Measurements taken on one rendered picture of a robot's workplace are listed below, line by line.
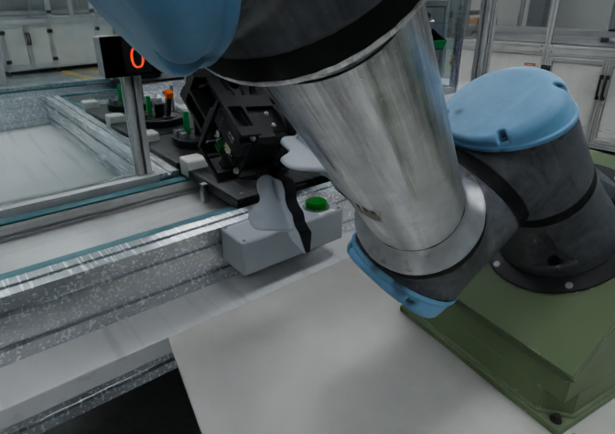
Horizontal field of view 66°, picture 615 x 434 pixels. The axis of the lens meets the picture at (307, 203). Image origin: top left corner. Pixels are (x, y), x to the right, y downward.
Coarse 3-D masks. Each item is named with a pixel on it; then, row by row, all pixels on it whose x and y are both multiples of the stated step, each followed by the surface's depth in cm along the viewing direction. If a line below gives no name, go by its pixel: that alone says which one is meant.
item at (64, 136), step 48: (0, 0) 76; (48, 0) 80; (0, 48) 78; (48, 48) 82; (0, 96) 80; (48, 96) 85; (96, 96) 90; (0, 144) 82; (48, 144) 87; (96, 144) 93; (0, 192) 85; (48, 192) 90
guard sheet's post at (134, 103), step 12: (132, 84) 93; (132, 96) 93; (132, 108) 93; (132, 120) 94; (144, 120) 96; (132, 132) 95; (144, 132) 97; (132, 144) 97; (144, 144) 97; (144, 156) 99; (144, 168) 100
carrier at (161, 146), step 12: (156, 132) 119; (180, 132) 113; (192, 132) 119; (156, 144) 116; (168, 144) 116; (180, 144) 113; (192, 144) 112; (168, 156) 108; (180, 156) 108; (216, 156) 109
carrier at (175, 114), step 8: (160, 96) 133; (160, 104) 133; (152, 112) 139; (160, 112) 134; (176, 112) 140; (152, 120) 131; (160, 120) 130; (168, 120) 130; (176, 120) 132; (192, 120) 138; (152, 128) 130; (160, 128) 130; (168, 128) 130; (176, 128) 130
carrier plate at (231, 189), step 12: (180, 168) 102; (204, 168) 100; (216, 168) 100; (192, 180) 99; (204, 180) 94; (216, 180) 94; (240, 180) 94; (252, 180) 94; (300, 180) 94; (312, 180) 95; (324, 180) 97; (216, 192) 91; (228, 192) 88; (240, 192) 88; (252, 192) 88; (240, 204) 86; (252, 204) 88
